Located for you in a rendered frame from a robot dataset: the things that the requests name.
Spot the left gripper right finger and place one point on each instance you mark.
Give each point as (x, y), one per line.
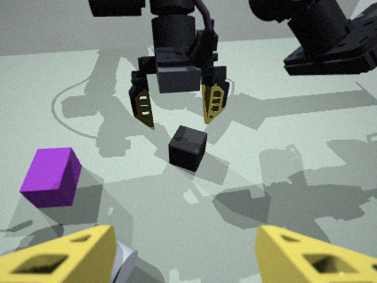
(284, 256)

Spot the purple block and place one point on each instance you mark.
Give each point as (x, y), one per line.
(52, 178)

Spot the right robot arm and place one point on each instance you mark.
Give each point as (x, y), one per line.
(319, 25)

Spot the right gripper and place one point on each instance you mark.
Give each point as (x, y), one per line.
(174, 31)

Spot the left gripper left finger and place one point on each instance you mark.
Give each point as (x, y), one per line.
(87, 256)

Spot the white cylinder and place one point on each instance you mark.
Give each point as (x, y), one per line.
(126, 258)

